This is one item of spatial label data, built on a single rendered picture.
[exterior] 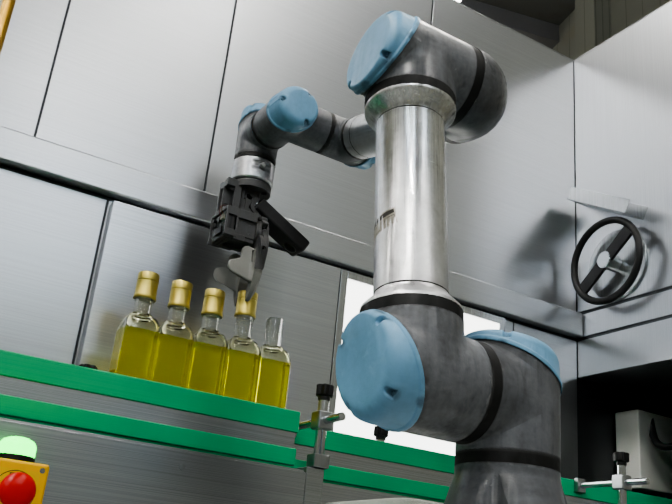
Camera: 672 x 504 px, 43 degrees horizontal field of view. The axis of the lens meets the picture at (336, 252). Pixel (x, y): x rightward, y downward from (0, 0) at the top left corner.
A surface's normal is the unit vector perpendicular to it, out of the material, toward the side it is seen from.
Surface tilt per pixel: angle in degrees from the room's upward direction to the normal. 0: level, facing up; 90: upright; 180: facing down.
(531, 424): 90
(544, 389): 90
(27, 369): 90
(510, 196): 90
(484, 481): 72
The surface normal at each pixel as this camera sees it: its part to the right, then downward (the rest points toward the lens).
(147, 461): 0.51, -0.28
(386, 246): -0.64, -0.37
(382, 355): -0.84, -0.15
